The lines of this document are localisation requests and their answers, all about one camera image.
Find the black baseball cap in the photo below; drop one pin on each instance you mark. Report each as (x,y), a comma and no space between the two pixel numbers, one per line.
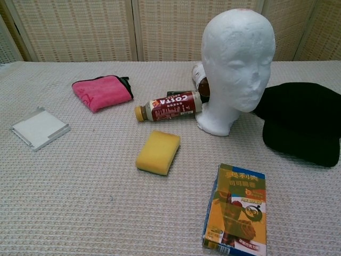
(298,125)

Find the white foam mannequin head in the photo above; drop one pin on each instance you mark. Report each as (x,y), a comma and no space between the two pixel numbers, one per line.
(234,66)

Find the Costa coffee bottle red label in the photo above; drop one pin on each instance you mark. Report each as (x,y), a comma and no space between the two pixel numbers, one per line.
(173,105)

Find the yellow sponge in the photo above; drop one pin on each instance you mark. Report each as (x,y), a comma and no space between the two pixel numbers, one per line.
(158,152)

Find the yellow cap drink bottle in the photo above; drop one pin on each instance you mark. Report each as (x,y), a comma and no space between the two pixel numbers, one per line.
(201,80)

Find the pink folded microfibre cloth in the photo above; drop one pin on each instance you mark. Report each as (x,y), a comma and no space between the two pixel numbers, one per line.
(101,93)

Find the beige woven tablecloth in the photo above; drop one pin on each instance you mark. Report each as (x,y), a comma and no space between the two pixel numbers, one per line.
(93,200)

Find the orange and blue snack box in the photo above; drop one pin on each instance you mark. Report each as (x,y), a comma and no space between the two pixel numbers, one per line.
(237,210)

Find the white square flat box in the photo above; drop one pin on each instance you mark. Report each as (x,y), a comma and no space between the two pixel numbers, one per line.
(40,128)

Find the woven bamboo folding screen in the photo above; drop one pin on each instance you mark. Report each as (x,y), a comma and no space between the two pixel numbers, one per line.
(80,29)

